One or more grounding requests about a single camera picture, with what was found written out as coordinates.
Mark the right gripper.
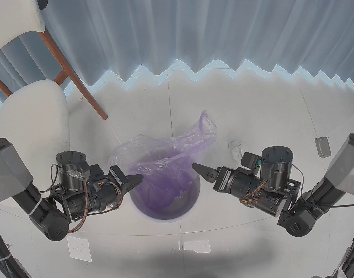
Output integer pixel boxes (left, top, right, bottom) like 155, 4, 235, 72
213, 168, 283, 218

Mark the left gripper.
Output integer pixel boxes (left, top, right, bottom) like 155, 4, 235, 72
65, 164, 130, 222

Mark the white trash bin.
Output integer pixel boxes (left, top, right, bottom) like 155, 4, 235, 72
128, 155, 201, 223

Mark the purple plastic bag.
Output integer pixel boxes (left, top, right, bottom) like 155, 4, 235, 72
108, 109, 218, 218

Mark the crumpled white paper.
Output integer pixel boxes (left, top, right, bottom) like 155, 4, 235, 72
228, 141, 249, 163

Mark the white cushioned wooden chair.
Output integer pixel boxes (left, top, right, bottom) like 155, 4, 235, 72
0, 0, 108, 163

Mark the white curtain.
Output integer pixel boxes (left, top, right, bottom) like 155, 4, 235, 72
0, 0, 354, 108

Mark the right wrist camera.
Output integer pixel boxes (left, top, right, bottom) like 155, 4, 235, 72
241, 152, 263, 172

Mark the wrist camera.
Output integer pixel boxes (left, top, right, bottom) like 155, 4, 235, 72
241, 152, 263, 172
84, 163, 106, 185

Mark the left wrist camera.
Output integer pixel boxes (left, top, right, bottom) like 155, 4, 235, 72
84, 163, 106, 185

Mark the black cable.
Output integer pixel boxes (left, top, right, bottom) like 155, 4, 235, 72
292, 163, 305, 197
50, 163, 63, 193

